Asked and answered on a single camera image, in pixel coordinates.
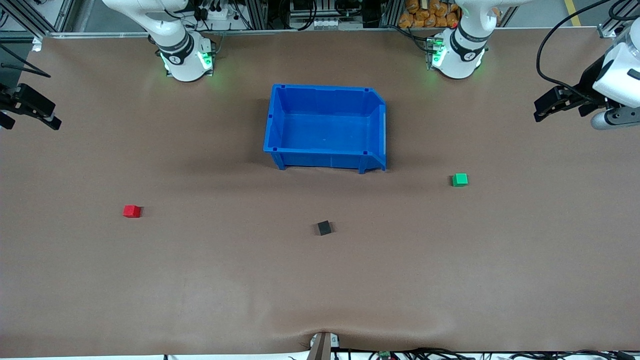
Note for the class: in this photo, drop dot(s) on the small green cube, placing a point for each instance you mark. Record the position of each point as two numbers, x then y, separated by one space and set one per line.
460 180

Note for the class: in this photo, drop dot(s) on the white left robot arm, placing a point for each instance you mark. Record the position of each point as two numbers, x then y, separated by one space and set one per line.
465 45

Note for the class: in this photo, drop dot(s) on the white power strip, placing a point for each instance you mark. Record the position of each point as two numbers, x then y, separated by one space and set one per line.
214 14

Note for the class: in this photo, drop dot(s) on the small red cube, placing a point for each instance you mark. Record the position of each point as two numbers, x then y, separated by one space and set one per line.
132 211

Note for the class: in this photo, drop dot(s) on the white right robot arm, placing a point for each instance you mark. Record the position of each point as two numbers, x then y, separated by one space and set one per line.
175 30

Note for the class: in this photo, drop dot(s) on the small black cube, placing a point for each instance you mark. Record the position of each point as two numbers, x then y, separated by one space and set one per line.
324 228

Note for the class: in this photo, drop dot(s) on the brown table mat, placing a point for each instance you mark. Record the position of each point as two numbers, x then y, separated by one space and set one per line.
200 280

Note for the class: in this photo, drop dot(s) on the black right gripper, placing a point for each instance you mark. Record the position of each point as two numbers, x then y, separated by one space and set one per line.
11 99

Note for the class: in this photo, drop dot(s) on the blue plastic storage bin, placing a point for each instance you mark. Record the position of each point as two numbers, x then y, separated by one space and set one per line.
325 130

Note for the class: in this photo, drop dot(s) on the bag of orange packets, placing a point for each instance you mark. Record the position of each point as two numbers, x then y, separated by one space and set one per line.
425 15

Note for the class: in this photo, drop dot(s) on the small green connector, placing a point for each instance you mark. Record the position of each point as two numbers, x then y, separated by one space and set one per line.
385 355

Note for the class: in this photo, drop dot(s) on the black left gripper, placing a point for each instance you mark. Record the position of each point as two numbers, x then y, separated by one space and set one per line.
590 83

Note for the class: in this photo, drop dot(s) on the aluminium frame rail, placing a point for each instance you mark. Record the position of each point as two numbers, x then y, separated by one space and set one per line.
100 35

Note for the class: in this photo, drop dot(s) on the grey electronics unit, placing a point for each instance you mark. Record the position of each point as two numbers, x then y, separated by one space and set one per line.
325 15

